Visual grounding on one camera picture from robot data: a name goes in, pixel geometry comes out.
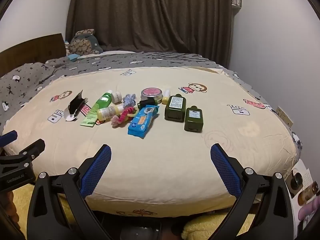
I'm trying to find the blue scrunchie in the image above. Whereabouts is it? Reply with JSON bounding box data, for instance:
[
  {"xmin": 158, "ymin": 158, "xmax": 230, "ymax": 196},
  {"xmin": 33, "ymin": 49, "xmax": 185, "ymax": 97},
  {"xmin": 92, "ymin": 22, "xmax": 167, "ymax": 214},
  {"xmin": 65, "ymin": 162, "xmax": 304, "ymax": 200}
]
[{"xmin": 122, "ymin": 94, "xmax": 137, "ymax": 107}]

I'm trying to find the brown curtain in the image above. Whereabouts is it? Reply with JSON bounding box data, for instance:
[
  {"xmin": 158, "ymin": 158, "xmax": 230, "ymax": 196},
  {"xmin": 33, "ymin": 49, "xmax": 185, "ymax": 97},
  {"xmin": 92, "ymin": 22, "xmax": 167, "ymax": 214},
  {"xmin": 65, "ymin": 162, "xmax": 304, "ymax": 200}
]
[{"xmin": 65, "ymin": 0, "xmax": 232, "ymax": 68}]

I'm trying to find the small dark green bottle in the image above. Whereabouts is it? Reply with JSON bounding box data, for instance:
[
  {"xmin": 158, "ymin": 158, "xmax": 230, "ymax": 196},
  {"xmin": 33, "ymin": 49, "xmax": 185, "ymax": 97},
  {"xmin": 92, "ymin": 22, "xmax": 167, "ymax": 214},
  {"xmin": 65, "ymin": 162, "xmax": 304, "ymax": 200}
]
[{"xmin": 184, "ymin": 106, "xmax": 204, "ymax": 132}]

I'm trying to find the large dark green bottle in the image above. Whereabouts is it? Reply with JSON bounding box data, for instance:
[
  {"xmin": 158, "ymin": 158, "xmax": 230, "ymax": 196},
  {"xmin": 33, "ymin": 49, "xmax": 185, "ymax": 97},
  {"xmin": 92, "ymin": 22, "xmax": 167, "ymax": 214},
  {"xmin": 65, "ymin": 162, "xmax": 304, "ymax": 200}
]
[{"xmin": 164, "ymin": 94, "xmax": 186, "ymax": 123}]

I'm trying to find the printed paper sheet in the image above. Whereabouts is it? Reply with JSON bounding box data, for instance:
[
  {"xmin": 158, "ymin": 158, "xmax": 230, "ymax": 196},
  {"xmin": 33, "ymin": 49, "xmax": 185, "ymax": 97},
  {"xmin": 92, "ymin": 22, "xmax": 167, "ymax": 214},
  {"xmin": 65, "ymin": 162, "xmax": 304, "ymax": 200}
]
[{"xmin": 285, "ymin": 160, "xmax": 320, "ymax": 232}]

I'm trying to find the yellow bottle with white cap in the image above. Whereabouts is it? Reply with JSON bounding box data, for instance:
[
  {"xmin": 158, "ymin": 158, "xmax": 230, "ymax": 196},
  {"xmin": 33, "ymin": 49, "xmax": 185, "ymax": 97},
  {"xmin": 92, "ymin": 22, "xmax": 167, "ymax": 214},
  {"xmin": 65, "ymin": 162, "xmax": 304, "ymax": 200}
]
[{"xmin": 97, "ymin": 105, "xmax": 124, "ymax": 122}]

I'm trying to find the patterned plush pillow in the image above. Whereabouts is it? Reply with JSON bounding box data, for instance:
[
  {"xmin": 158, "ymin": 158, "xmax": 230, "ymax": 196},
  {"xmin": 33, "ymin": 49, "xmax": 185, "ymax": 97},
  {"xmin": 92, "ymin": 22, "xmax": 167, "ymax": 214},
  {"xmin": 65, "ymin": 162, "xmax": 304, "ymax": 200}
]
[{"xmin": 67, "ymin": 29, "xmax": 104, "ymax": 56}]

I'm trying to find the small black bottle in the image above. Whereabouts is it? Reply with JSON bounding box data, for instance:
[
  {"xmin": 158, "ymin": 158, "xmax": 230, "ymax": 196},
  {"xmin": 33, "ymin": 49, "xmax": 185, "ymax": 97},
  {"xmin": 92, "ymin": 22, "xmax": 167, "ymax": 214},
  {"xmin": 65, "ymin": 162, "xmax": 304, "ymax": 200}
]
[{"xmin": 137, "ymin": 98, "xmax": 158, "ymax": 109}]

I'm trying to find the white and yellow bottle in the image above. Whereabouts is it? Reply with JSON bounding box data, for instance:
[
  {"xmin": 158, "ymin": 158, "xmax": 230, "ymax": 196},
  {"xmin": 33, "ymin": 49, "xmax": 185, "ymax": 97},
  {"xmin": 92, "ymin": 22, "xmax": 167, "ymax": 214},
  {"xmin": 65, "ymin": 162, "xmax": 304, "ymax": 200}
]
[{"xmin": 162, "ymin": 89, "xmax": 172, "ymax": 105}]

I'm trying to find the yellow fluffy mat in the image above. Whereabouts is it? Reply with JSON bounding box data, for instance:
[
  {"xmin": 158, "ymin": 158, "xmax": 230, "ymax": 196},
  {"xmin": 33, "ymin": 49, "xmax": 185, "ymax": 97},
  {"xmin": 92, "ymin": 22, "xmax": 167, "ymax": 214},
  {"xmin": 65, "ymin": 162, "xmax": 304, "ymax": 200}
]
[{"xmin": 11, "ymin": 186, "xmax": 256, "ymax": 240}]

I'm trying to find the purple object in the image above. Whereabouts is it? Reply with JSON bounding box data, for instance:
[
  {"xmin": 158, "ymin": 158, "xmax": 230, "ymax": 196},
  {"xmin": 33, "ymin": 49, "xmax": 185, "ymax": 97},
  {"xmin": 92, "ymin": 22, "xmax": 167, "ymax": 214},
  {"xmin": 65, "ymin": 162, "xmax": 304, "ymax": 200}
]
[{"xmin": 298, "ymin": 199, "xmax": 320, "ymax": 226}]

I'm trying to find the cream cartoon printed blanket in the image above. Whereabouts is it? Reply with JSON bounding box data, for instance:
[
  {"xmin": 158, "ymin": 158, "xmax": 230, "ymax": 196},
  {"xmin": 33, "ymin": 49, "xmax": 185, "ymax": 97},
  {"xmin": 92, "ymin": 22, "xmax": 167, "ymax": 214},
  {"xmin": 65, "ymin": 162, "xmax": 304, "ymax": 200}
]
[{"xmin": 1, "ymin": 66, "xmax": 300, "ymax": 217}]

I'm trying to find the wooden headboard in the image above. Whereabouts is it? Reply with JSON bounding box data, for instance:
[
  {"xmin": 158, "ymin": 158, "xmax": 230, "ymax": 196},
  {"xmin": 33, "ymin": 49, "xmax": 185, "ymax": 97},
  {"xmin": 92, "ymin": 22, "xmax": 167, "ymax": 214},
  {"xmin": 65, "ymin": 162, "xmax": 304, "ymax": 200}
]
[{"xmin": 0, "ymin": 33, "xmax": 67, "ymax": 78}]

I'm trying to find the small white jar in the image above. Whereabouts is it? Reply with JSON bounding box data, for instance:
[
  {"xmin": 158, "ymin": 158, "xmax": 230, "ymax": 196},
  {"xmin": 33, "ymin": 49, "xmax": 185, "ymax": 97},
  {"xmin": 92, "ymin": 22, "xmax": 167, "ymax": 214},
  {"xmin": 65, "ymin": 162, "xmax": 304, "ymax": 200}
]
[{"xmin": 111, "ymin": 90, "xmax": 123, "ymax": 104}]

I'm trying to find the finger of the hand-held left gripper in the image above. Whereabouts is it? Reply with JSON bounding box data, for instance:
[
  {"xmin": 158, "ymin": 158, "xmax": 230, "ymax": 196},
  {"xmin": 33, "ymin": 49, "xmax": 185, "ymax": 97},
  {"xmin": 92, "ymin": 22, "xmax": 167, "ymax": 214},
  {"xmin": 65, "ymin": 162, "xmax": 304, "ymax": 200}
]
[
  {"xmin": 0, "ymin": 130, "xmax": 18, "ymax": 147},
  {"xmin": 0, "ymin": 139, "xmax": 46, "ymax": 172}
]

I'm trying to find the pink lid metal tin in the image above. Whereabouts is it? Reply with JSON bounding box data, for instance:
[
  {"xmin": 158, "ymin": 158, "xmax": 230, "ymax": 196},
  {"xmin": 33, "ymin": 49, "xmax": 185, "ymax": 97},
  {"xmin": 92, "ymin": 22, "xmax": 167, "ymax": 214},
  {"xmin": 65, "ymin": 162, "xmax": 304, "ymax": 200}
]
[{"xmin": 140, "ymin": 87, "xmax": 164, "ymax": 104}]

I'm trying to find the wall socket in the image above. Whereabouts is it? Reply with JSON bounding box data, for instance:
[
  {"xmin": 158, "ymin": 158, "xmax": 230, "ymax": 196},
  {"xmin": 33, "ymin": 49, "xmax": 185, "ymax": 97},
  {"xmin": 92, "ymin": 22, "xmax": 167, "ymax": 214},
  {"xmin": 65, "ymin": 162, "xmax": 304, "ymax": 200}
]
[{"xmin": 275, "ymin": 106, "xmax": 294, "ymax": 127}]

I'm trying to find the black foil wrapper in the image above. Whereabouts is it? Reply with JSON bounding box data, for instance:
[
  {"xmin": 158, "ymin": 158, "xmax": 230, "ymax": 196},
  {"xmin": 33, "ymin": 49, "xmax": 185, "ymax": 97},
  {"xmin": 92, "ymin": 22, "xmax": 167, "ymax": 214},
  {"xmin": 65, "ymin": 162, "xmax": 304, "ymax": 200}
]
[{"xmin": 64, "ymin": 89, "xmax": 89, "ymax": 122}]

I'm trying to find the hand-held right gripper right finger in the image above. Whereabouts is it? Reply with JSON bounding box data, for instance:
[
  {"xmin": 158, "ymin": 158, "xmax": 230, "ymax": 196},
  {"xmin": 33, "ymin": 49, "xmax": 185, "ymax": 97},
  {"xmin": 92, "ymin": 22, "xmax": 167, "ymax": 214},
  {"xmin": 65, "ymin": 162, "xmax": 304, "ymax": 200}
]
[{"xmin": 210, "ymin": 143, "xmax": 297, "ymax": 240}]

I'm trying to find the green tube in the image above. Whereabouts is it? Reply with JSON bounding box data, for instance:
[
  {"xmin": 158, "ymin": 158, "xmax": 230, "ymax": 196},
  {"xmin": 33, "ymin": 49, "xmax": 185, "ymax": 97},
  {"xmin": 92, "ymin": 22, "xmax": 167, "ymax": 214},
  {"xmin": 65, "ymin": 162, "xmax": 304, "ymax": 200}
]
[{"xmin": 80, "ymin": 90, "xmax": 114, "ymax": 127}]

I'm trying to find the blue wet wipes pack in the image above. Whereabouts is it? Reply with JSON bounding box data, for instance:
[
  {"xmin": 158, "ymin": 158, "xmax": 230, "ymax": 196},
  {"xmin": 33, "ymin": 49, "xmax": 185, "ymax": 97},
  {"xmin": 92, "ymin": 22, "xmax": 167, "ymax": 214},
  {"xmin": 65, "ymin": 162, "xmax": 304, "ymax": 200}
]
[{"xmin": 127, "ymin": 104, "xmax": 160, "ymax": 139}]

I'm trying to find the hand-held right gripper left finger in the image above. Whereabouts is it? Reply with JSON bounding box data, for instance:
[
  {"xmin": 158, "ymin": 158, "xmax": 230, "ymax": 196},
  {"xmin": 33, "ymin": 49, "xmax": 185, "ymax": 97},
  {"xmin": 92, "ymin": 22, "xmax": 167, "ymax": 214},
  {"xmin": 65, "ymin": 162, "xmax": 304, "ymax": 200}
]
[{"xmin": 27, "ymin": 144, "xmax": 112, "ymax": 240}]

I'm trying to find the pink and yellow ring toy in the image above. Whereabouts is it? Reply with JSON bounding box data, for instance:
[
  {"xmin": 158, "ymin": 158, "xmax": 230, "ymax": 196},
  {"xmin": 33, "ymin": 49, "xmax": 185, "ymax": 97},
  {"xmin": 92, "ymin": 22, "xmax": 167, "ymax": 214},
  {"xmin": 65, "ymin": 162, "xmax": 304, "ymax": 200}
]
[{"xmin": 117, "ymin": 106, "xmax": 140, "ymax": 125}]

